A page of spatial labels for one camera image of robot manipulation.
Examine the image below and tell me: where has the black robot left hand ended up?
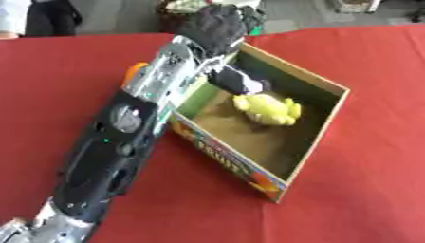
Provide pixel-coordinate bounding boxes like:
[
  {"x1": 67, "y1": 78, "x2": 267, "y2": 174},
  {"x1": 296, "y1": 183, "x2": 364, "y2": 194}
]
[{"x1": 177, "y1": 3, "x2": 274, "y2": 97}]

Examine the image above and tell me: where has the tan cardboard box green inside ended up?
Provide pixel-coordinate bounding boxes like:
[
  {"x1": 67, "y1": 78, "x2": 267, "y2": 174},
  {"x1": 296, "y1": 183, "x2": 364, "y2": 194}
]
[{"x1": 166, "y1": 41, "x2": 352, "y2": 204}]

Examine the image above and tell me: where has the dark basket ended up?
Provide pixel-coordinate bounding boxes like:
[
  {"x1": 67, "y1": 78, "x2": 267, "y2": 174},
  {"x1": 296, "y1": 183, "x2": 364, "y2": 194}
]
[{"x1": 154, "y1": 0, "x2": 268, "y2": 36}]

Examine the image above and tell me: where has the orange toy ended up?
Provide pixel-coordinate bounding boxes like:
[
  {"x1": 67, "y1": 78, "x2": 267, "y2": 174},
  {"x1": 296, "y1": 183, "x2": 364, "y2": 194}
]
[{"x1": 120, "y1": 61, "x2": 152, "y2": 87}]

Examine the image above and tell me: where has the yellow soft toy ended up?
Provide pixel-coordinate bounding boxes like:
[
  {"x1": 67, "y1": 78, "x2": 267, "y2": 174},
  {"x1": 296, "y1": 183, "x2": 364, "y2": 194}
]
[{"x1": 231, "y1": 93, "x2": 305, "y2": 127}]

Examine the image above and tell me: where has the pale crate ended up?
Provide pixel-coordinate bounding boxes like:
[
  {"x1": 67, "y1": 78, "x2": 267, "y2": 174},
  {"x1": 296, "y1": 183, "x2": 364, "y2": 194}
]
[{"x1": 330, "y1": 0, "x2": 384, "y2": 14}]

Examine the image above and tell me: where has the person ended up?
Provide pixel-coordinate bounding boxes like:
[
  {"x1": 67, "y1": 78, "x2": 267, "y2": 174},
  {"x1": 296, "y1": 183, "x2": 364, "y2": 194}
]
[{"x1": 0, "y1": 0, "x2": 85, "y2": 40}]

